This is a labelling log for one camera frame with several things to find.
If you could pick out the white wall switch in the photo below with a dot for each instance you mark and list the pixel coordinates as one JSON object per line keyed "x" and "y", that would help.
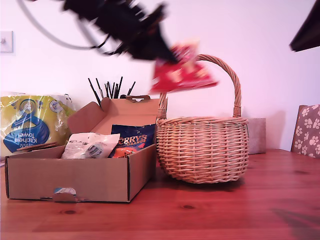
{"x": 6, "y": 41}

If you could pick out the white Galaxy eggs bag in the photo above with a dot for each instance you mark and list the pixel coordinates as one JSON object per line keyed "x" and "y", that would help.
{"x": 87, "y": 147}

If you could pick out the grey block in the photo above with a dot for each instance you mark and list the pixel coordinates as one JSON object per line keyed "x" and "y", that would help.
{"x": 257, "y": 136}

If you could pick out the brown cardboard box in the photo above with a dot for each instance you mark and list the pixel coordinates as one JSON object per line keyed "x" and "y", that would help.
{"x": 75, "y": 175}

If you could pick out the blue Terry's orange bag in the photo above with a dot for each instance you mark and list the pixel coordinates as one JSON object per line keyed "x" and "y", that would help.
{"x": 135, "y": 143}

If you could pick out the yellow kitchen towel pack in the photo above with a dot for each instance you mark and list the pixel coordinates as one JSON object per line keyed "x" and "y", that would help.
{"x": 32, "y": 122}

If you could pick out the red white Maltesers bag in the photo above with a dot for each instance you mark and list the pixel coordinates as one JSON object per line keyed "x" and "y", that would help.
{"x": 182, "y": 75}

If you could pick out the blue white sticker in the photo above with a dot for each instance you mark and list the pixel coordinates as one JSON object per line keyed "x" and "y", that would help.
{"x": 65, "y": 190}

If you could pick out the thin black stick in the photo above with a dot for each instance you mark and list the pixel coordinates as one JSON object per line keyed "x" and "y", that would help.
{"x": 120, "y": 87}
{"x": 94, "y": 91}
{"x": 99, "y": 88}
{"x": 113, "y": 90}
{"x": 131, "y": 88}
{"x": 107, "y": 90}

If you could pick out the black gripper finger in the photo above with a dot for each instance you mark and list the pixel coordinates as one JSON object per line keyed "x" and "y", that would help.
{"x": 308, "y": 32}
{"x": 147, "y": 51}
{"x": 162, "y": 41}

